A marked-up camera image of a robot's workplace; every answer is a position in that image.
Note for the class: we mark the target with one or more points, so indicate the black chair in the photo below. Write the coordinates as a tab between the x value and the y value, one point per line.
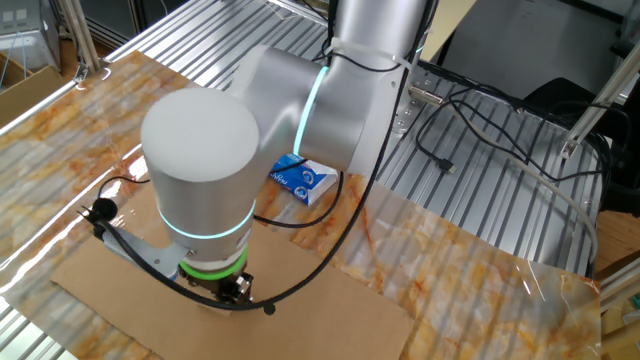
622	165

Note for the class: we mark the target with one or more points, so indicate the silver metal connector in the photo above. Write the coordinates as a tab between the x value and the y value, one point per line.
425	95

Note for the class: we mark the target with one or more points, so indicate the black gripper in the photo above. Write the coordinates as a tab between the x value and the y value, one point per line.
210	287

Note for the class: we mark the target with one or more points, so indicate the aluminium rail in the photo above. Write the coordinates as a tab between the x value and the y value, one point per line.
40	106

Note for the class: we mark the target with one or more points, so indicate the tan board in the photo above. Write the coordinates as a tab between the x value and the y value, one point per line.
450	25

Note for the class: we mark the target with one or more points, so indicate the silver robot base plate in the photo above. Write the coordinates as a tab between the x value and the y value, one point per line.
405	122

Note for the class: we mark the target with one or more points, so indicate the brown cardboard box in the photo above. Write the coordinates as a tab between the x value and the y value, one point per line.
30	95

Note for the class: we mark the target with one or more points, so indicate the blue white tissue pack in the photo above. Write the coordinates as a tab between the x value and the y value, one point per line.
310	182

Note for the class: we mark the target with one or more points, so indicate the aluminium profile bar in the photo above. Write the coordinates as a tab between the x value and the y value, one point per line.
622	287

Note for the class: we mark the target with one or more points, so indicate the grey computer case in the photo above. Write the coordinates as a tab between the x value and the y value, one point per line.
30	45

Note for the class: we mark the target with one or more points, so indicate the orange marble pattern mat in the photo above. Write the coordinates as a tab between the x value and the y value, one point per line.
450	280

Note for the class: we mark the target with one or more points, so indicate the brown cardboard sheet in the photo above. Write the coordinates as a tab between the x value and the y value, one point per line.
325	310

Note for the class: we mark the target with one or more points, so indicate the aluminium frame post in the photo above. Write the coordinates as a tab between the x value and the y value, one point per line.
80	35
595	107

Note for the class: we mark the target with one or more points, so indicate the dark cabinet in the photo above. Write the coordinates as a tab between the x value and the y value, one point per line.
125	15

